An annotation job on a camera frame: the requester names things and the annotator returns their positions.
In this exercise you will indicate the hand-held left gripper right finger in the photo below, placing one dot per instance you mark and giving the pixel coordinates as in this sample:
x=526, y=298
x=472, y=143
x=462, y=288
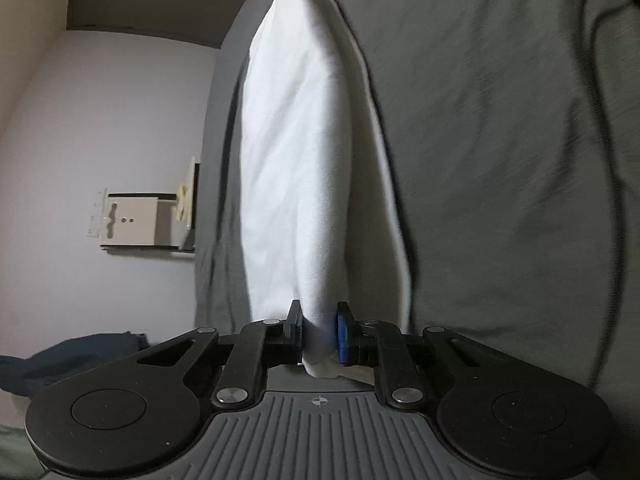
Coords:
x=343, y=335

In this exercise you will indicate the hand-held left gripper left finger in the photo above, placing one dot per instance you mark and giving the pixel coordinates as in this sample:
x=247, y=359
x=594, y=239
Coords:
x=295, y=332

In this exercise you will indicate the white garment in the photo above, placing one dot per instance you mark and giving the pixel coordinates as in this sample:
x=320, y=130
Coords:
x=310, y=160

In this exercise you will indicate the dark blue cloth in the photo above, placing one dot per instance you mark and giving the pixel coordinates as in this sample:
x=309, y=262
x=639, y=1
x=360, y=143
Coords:
x=75, y=357

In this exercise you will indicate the dark grey bed sheet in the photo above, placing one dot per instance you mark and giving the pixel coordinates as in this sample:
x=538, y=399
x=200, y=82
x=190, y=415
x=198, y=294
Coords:
x=500, y=160

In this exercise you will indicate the green cloth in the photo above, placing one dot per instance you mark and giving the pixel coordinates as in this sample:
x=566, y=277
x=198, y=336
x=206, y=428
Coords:
x=12, y=452

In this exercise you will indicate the white wall box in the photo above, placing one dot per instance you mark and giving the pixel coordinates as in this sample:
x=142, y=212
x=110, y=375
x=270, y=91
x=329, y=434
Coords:
x=132, y=220

